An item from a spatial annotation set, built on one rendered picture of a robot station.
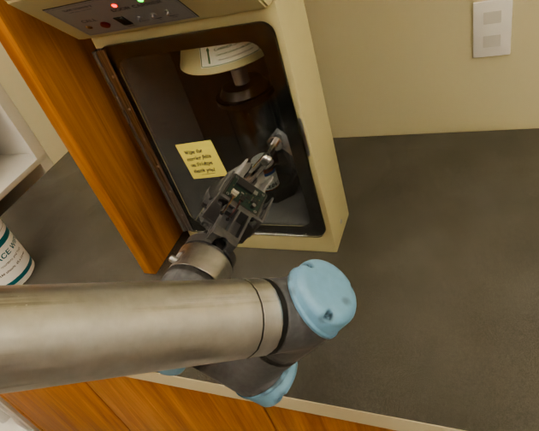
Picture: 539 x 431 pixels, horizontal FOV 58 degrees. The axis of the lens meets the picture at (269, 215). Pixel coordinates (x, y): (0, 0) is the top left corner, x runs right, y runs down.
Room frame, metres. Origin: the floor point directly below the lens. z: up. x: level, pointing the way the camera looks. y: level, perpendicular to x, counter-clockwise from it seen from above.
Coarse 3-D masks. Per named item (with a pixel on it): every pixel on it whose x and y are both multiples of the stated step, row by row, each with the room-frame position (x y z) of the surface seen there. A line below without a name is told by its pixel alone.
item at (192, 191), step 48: (144, 48) 0.76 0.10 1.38; (192, 48) 0.72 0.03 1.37; (240, 48) 0.68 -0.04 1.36; (144, 96) 0.78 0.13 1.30; (192, 96) 0.73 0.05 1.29; (240, 96) 0.69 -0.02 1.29; (288, 96) 0.65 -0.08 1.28; (240, 144) 0.71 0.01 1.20; (288, 144) 0.66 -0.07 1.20; (192, 192) 0.78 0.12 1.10; (288, 192) 0.67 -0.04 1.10
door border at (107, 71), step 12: (108, 60) 0.80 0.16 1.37; (108, 72) 0.81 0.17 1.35; (120, 84) 0.80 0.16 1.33; (120, 96) 0.81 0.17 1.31; (120, 108) 0.81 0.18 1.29; (132, 108) 0.80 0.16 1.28; (132, 120) 0.81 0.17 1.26; (132, 132) 0.81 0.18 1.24; (144, 132) 0.80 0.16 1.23; (144, 144) 0.81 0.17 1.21; (156, 156) 0.80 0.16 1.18; (156, 168) 0.81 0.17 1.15; (168, 180) 0.80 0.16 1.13; (168, 192) 0.81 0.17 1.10; (180, 204) 0.80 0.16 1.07; (180, 216) 0.81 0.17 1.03
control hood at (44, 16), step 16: (16, 0) 0.72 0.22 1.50; (32, 0) 0.71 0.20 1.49; (48, 0) 0.70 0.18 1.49; (64, 0) 0.69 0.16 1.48; (80, 0) 0.69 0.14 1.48; (192, 0) 0.65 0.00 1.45; (208, 0) 0.64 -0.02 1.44; (224, 0) 0.63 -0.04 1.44; (240, 0) 0.63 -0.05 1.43; (256, 0) 0.62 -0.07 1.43; (272, 0) 0.65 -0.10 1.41; (48, 16) 0.74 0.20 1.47; (208, 16) 0.68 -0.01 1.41; (80, 32) 0.78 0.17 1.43; (112, 32) 0.76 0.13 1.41
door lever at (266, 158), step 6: (270, 138) 0.67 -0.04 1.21; (276, 138) 0.67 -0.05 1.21; (270, 144) 0.67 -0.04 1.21; (276, 144) 0.66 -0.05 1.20; (282, 144) 0.66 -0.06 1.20; (270, 150) 0.65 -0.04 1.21; (276, 150) 0.67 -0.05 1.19; (264, 156) 0.63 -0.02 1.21; (270, 156) 0.63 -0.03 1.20; (258, 162) 0.64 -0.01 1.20; (264, 162) 0.63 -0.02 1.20; (252, 168) 0.65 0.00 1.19; (258, 168) 0.64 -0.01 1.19; (264, 168) 0.64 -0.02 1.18; (246, 174) 0.65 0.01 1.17; (252, 174) 0.65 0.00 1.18; (258, 174) 0.64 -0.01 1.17; (252, 180) 0.65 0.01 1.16
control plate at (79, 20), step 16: (96, 0) 0.68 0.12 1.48; (112, 0) 0.67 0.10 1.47; (128, 0) 0.67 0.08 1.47; (160, 0) 0.66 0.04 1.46; (176, 0) 0.65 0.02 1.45; (64, 16) 0.73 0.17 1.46; (80, 16) 0.73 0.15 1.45; (96, 16) 0.72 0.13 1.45; (112, 16) 0.71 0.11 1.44; (128, 16) 0.71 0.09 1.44; (144, 16) 0.70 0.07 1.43; (160, 16) 0.69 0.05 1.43; (176, 16) 0.69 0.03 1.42; (192, 16) 0.68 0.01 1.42; (96, 32) 0.77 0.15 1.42
